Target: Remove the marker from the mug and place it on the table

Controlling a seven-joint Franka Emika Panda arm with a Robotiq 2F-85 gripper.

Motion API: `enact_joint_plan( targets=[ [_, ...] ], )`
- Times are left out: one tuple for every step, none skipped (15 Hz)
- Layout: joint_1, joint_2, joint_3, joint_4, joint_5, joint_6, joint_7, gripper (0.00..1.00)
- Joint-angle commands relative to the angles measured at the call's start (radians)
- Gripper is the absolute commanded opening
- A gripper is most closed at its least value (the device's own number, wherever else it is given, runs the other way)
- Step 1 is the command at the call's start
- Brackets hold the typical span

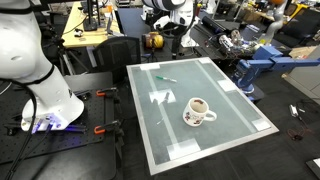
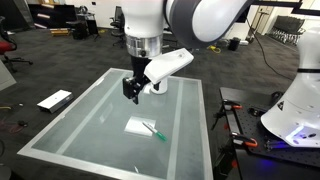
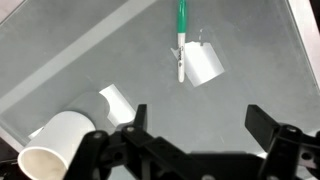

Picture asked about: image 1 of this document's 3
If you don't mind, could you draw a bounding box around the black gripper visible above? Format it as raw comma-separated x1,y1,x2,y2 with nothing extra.
170,23,185,60

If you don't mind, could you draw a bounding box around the green white marker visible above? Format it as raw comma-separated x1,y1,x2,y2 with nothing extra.
155,75,178,83

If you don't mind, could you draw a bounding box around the white floral mug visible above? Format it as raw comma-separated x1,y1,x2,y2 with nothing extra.
181,96,218,127

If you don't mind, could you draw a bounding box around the yellow round object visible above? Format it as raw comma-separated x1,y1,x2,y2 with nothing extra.
143,31,165,50

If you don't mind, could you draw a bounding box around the black cylinder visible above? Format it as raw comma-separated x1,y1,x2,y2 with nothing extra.
201,14,231,36

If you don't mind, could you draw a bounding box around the black mesh chair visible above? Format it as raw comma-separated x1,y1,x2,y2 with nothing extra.
91,35,143,84

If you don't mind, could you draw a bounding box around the black monitor stand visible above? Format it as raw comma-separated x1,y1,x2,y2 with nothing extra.
83,0,99,33

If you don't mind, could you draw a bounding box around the wooden desk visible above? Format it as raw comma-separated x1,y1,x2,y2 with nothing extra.
61,1,121,49

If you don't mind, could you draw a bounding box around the black tripod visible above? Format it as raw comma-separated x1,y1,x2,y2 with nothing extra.
43,33,91,76

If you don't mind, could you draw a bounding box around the cardboard box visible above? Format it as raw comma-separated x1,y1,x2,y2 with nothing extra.
288,45,316,59

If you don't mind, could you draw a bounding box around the white power adapter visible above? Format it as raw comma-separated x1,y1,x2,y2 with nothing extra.
289,104,299,118

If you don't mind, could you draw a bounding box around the black perforated breadboard plate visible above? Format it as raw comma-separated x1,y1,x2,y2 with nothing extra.
0,89,114,164

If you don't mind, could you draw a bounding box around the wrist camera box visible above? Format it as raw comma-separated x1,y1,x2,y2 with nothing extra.
153,14,172,30

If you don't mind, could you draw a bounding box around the wired metal device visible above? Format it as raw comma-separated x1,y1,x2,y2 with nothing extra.
218,29,264,56

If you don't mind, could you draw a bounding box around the orange handled black clamp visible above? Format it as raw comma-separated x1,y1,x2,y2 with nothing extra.
95,87,121,101
93,120,124,138

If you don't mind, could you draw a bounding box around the red black floor cable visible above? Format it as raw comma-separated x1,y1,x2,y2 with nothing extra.
286,99,314,141

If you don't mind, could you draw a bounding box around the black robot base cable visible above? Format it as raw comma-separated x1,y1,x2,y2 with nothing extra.
3,79,38,180

